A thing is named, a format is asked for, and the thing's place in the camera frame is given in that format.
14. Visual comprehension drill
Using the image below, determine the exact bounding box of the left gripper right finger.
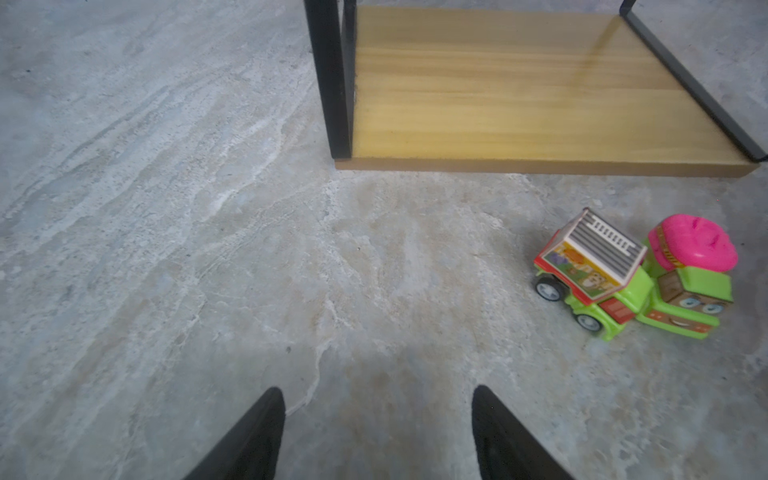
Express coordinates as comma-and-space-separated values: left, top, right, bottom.
471, 385, 573, 480

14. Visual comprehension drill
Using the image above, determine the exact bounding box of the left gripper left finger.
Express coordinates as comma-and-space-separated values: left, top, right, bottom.
184, 387, 286, 480

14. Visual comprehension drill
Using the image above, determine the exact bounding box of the red and green toy truck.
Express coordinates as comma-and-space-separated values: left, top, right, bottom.
534, 208, 654, 341

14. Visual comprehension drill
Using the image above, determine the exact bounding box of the green truck pink mixer toy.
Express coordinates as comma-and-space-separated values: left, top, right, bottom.
637, 214, 738, 339

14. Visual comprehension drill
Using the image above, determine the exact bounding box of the wooden shelf black metal frame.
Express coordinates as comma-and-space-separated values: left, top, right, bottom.
304, 1, 767, 178

